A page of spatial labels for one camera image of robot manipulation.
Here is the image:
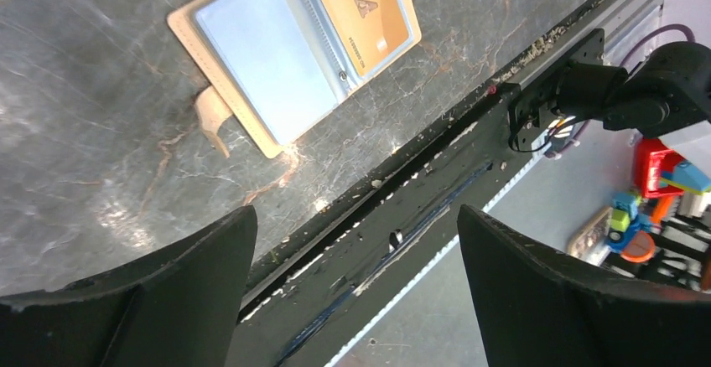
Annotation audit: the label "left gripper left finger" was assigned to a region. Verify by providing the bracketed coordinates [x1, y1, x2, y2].
[1, 206, 257, 366]

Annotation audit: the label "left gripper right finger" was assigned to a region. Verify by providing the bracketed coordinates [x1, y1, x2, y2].
[457, 205, 710, 366]

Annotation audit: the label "beige card holder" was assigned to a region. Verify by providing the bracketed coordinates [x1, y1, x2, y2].
[167, 0, 407, 158]

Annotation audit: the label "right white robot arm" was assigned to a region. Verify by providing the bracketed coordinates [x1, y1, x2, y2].
[553, 42, 710, 138]

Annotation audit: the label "colourful toy blocks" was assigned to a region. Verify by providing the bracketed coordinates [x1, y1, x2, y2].
[566, 137, 711, 293]

